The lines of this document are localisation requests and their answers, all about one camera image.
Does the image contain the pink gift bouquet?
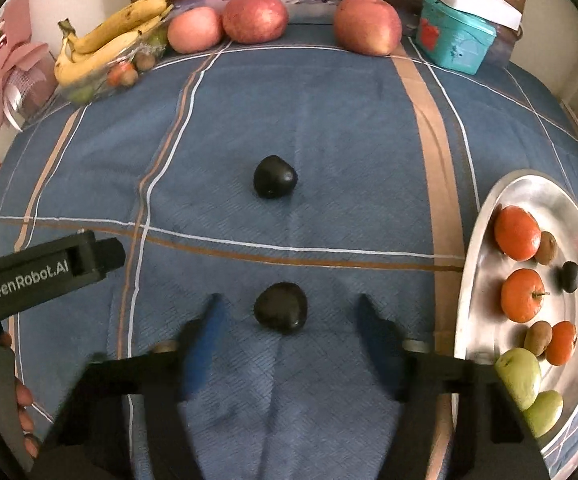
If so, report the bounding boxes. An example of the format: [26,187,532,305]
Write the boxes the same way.
[0,0,50,128]

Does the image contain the large red apple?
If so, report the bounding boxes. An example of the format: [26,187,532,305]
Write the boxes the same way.
[333,0,403,56]

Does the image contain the small pink apple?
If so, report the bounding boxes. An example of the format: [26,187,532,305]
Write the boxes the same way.
[167,6,224,54]

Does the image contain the yellow banana bunch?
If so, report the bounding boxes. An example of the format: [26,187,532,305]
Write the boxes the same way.
[54,0,173,88]

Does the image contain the brown longan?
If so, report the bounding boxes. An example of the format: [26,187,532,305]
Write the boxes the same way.
[523,321,552,358]
[534,231,558,266]

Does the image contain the middle red apple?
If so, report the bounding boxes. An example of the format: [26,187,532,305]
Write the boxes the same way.
[222,0,289,44]

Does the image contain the green mango left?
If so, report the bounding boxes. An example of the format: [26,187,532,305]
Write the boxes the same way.
[494,348,542,412]

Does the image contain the round steel tray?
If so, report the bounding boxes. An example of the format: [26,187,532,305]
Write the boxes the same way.
[452,169,578,453]

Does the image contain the green mango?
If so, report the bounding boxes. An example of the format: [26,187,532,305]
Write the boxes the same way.
[523,390,563,439]
[494,348,542,412]

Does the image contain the teal plastic box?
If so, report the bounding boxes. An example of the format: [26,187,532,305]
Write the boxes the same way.
[415,0,497,75]

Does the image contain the brown longan in tray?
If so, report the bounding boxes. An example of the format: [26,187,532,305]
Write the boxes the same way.
[523,321,552,358]

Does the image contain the black plum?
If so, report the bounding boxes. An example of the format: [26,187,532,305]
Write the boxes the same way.
[253,282,308,335]
[253,155,298,200]
[559,261,578,294]

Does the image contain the black plum in tray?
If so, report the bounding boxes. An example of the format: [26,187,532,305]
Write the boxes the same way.
[559,261,578,294]

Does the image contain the orange tangerine with stem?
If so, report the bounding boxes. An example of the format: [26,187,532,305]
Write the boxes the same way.
[500,269,550,323]

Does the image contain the green mango right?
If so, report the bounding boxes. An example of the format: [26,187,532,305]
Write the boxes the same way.
[523,390,563,439]

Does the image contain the glass fruit bowl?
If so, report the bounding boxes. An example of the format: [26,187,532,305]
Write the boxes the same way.
[54,27,167,105]

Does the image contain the person's left hand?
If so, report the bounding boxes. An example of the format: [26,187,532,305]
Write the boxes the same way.
[0,331,43,461]

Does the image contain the blue plaid tablecloth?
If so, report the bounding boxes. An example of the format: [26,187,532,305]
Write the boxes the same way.
[0,25,578,479]

